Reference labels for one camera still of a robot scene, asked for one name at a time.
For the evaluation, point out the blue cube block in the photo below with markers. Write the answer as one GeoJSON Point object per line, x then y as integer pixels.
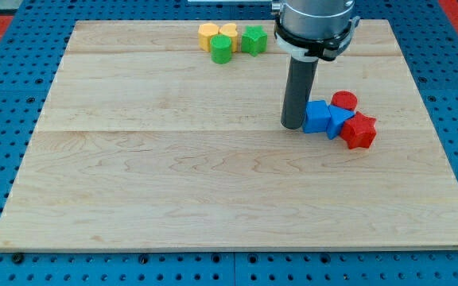
{"type": "Point", "coordinates": [317, 117]}

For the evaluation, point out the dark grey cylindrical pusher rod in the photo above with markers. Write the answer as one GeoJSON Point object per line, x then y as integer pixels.
{"type": "Point", "coordinates": [297, 91]}

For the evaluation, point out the red star block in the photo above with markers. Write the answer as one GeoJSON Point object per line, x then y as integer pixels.
{"type": "Point", "coordinates": [359, 131]}

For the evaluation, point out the blue triangle block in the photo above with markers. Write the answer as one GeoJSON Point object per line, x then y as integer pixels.
{"type": "Point", "coordinates": [336, 122]}

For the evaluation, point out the yellow hexagon block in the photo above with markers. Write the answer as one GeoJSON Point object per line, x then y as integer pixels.
{"type": "Point", "coordinates": [206, 32]}

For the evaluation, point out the green star block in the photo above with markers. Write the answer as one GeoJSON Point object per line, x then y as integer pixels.
{"type": "Point", "coordinates": [254, 40]}

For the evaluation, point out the yellow heart block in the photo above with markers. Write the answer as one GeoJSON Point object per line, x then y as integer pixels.
{"type": "Point", "coordinates": [231, 30]}

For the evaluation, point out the green cylinder block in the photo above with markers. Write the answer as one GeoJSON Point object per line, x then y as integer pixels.
{"type": "Point", "coordinates": [221, 49]}

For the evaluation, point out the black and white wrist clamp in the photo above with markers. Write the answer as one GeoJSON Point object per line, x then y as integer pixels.
{"type": "Point", "coordinates": [308, 50]}

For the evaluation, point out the light wooden board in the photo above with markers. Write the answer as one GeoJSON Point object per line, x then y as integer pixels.
{"type": "Point", "coordinates": [144, 145]}

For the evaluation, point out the red cylinder block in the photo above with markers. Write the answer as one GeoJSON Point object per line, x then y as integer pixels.
{"type": "Point", "coordinates": [345, 99]}

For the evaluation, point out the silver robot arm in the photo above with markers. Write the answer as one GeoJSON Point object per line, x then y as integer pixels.
{"type": "Point", "coordinates": [313, 19]}

